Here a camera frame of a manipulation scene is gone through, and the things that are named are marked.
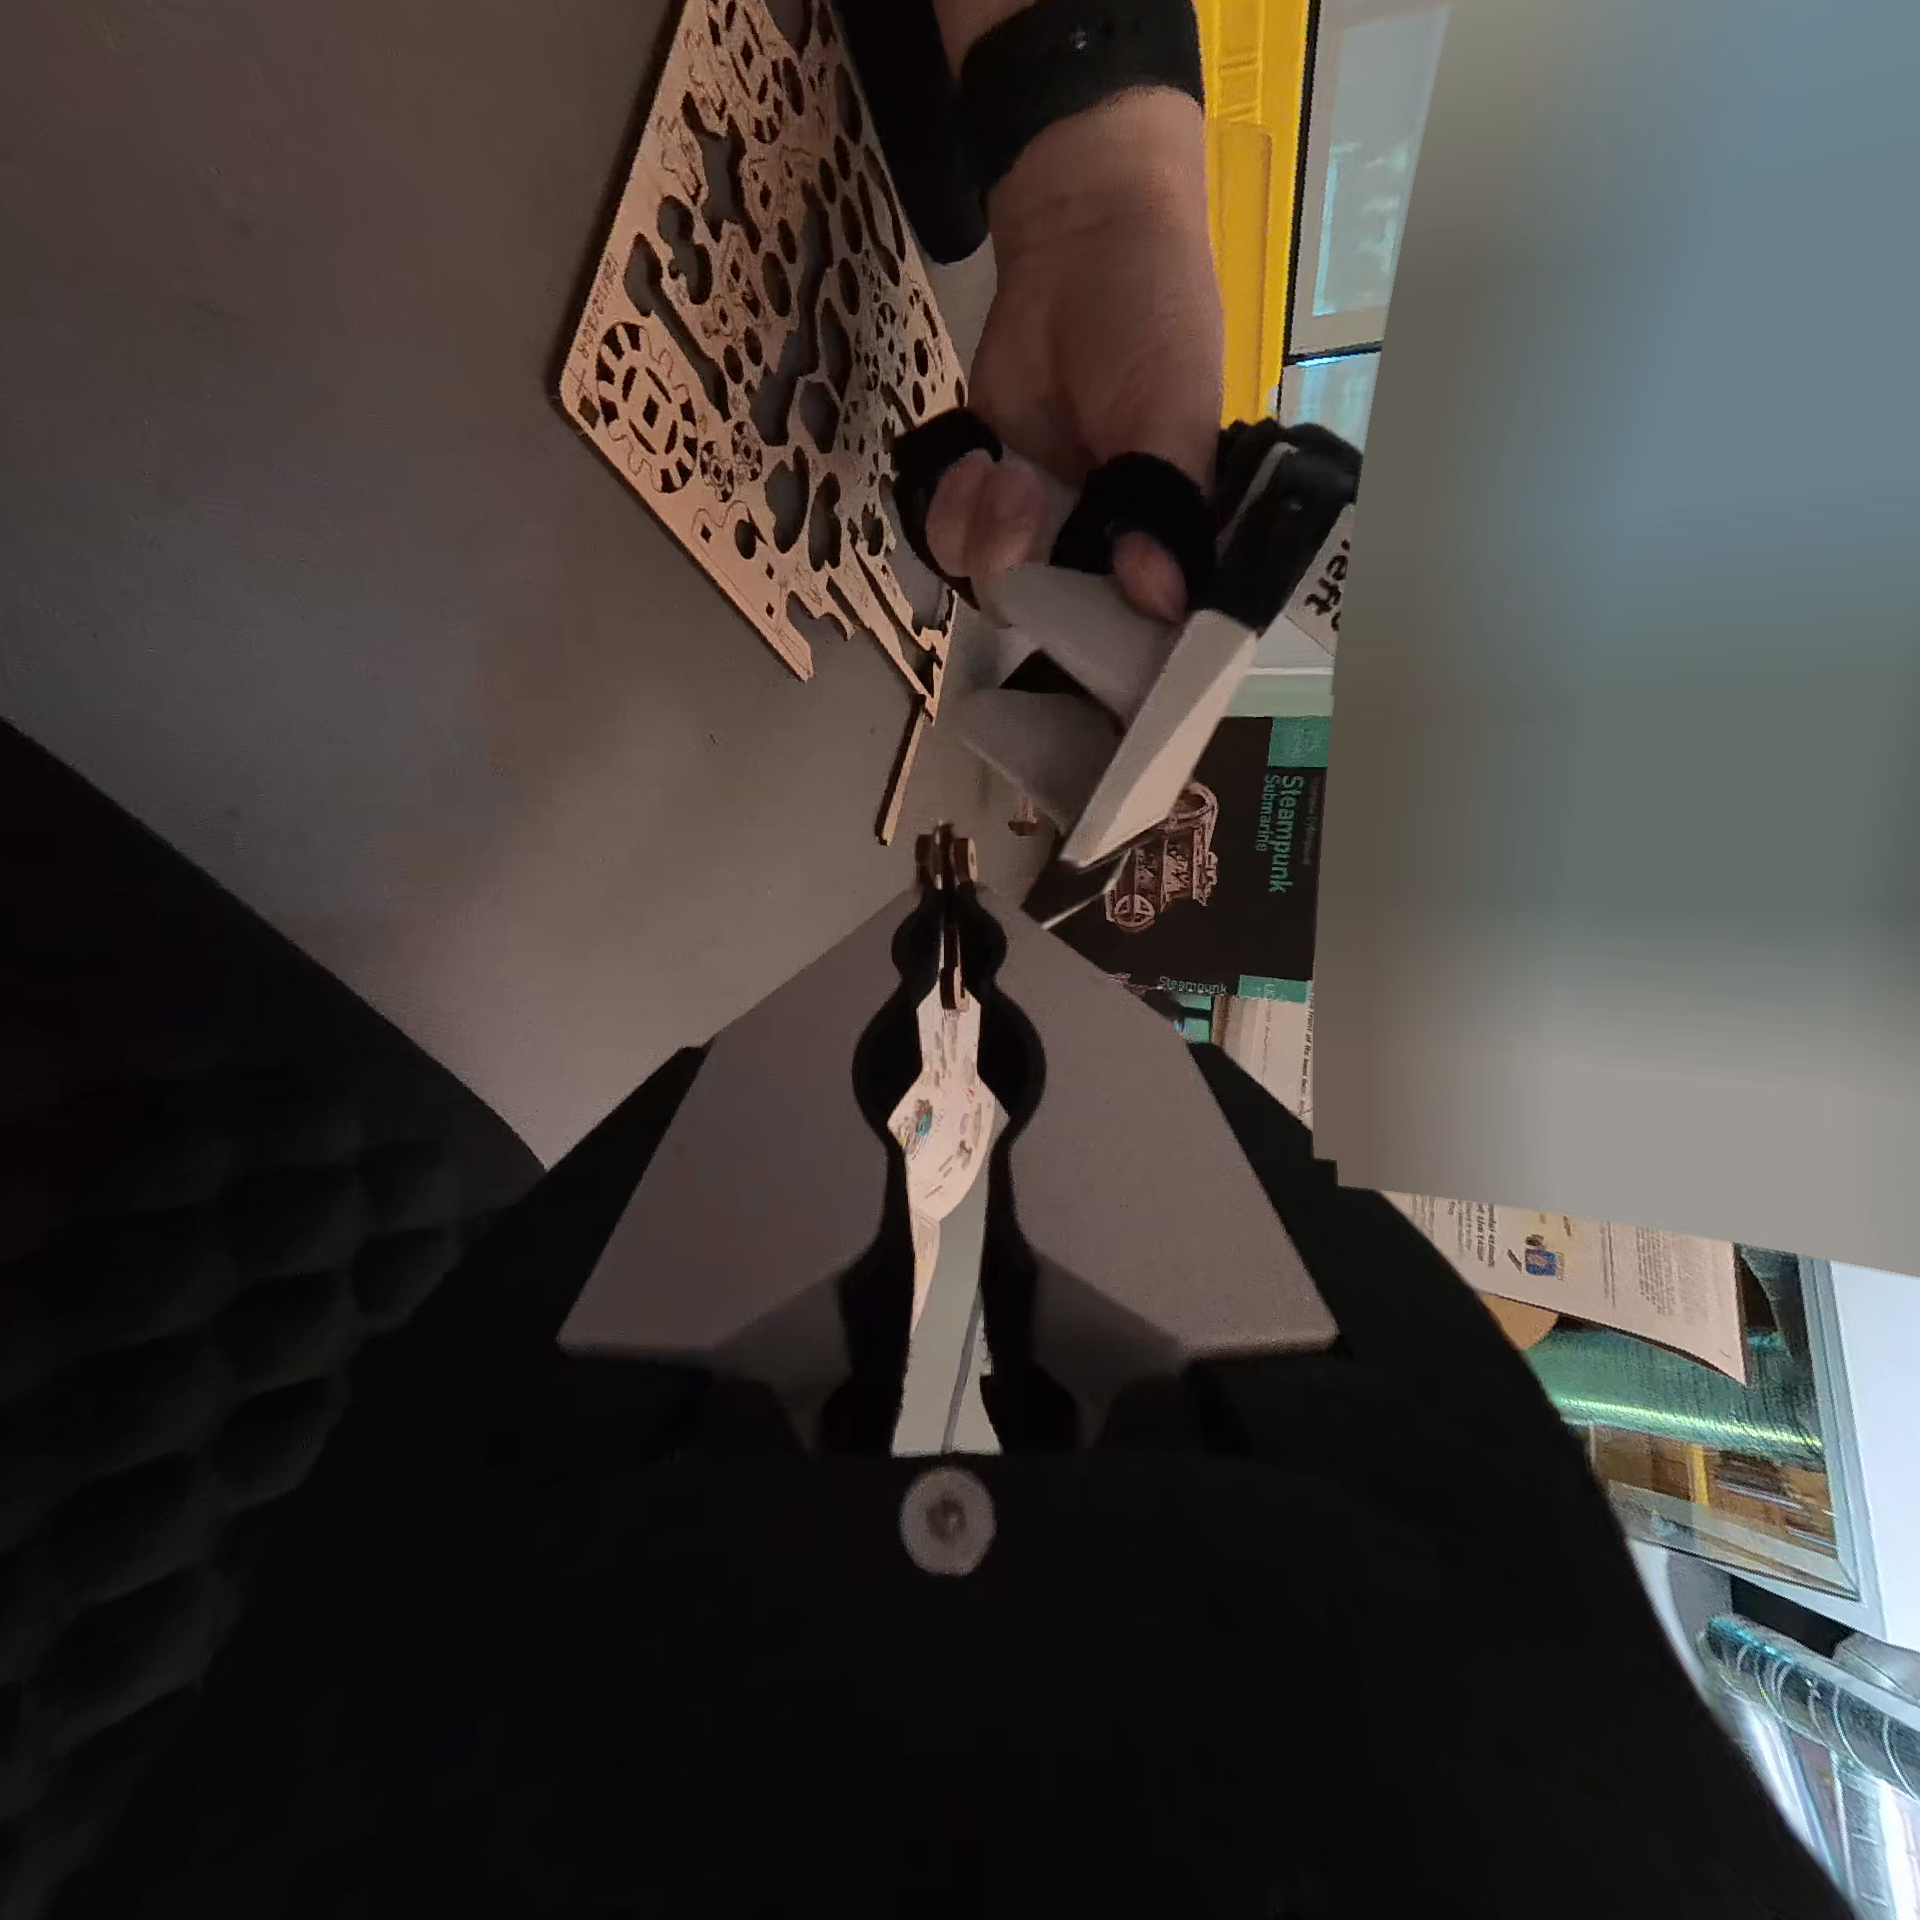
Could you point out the model instruction booklet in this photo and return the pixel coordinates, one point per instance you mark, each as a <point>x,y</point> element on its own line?
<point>937,1141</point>

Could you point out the yellow plastic bin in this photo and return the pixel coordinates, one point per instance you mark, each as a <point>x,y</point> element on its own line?
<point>1252,226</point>

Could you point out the printed instruction poster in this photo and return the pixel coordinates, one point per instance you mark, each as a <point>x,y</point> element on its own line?
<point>1620,1276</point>

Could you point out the black model kit box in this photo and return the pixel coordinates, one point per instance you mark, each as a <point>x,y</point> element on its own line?
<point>1200,840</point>

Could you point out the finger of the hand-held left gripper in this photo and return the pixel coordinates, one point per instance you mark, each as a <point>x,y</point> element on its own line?
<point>1034,751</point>
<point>1177,707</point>

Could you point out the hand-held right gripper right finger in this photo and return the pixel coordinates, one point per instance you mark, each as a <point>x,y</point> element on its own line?
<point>1155,1201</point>

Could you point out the laser-cut wooden parts sheet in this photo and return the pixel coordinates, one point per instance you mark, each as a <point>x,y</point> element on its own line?
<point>719,376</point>

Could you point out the person's left hand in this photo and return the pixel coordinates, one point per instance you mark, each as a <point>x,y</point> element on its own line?
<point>1109,301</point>

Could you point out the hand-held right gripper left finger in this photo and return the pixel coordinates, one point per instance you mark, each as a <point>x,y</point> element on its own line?
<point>750,1201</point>

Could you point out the black wrist band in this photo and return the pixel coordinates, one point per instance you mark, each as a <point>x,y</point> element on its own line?
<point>1087,76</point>

